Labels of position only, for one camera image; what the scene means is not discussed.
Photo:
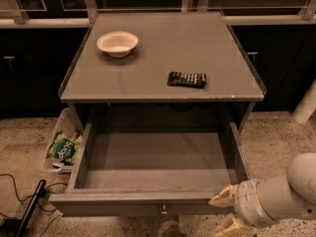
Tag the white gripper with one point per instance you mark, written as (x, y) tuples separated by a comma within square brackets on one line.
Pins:
[(247, 198)]

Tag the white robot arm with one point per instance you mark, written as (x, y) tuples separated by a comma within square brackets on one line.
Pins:
[(282, 155)]

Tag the clear plastic bin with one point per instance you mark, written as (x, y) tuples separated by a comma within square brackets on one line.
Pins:
[(53, 166)]

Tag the white paper bowl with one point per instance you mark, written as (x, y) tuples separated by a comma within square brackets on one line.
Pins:
[(117, 44)]

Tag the black rod on floor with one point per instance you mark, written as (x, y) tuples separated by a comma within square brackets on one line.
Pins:
[(23, 223)]

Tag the dark snack bar packet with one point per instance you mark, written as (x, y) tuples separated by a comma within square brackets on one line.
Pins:
[(186, 79)]

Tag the white railing with glass panels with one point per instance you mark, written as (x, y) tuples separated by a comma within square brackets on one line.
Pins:
[(83, 13)]

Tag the grey top drawer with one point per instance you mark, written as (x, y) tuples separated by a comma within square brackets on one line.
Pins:
[(135, 173)]

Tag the grey cabinet with flat top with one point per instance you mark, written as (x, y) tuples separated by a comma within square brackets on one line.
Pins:
[(182, 42)]

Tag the small metal drawer knob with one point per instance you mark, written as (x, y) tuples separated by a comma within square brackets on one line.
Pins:
[(163, 210)]

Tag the green chips bag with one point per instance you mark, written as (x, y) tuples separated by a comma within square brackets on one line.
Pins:
[(64, 147)]

